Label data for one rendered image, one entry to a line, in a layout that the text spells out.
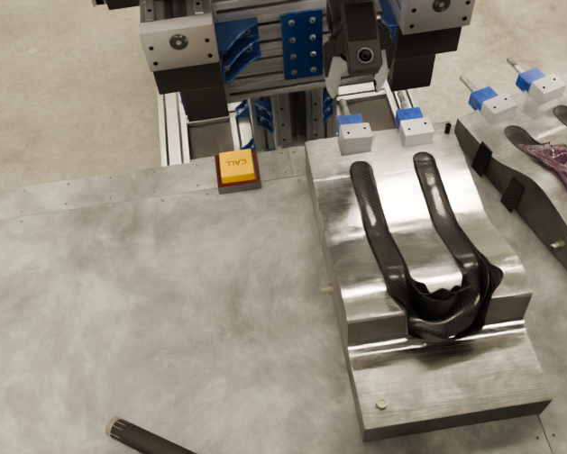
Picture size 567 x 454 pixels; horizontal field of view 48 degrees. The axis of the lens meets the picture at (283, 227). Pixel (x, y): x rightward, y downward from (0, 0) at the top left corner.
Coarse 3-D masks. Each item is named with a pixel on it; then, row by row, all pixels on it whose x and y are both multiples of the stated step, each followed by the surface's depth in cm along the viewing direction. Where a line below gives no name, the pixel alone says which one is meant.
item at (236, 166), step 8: (224, 152) 117; (232, 152) 117; (240, 152) 117; (248, 152) 117; (224, 160) 116; (232, 160) 116; (240, 160) 116; (248, 160) 116; (224, 168) 115; (232, 168) 115; (240, 168) 115; (248, 168) 115; (224, 176) 114; (232, 176) 114; (240, 176) 114; (248, 176) 115
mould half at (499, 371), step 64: (320, 192) 105; (384, 192) 104; (448, 192) 103; (448, 256) 92; (512, 256) 90; (384, 320) 87; (512, 320) 92; (384, 384) 88; (448, 384) 88; (512, 384) 87
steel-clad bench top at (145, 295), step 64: (0, 192) 120; (64, 192) 119; (128, 192) 118; (192, 192) 117; (256, 192) 116; (0, 256) 111; (64, 256) 111; (128, 256) 110; (192, 256) 109; (256, 256) 108; (320, 256) 108; (0, 320) 104; (64, 320) 103; (128, 320) 103; (192, 320) 102; (256, 320) 102; (320, 320) 101; (0, 384) 98; (64, 384) 97; (128, 384) 97; (192, 384) 96; (256, 384) 95; (320, 384) 95; (0, 448) 92; (64, 448) 92; (128, 448) 91; (192, 448) 91; (256, 448) 90; (320, 448) 90; (384, 448) 89; (448, 448) 89; (512, 448) 88
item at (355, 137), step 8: (344, 104) 114; (344, 112) 113; (344, 120) 111; (352, 120) 111; (360, 120) 111; (336, 128) 113; (344, 128) 107; (352, 128) 107; (360, 128) 107; (368, 128) 107; (344, 136) 106; (352, 136) 106; (360, 136) 106; (368, 136) 106; (344, 144) 107; (352, 144) 107; (360, 144) 107; (368, 144) 107; (344, 152) 108; (352, 152) 108; (360, 152) 109
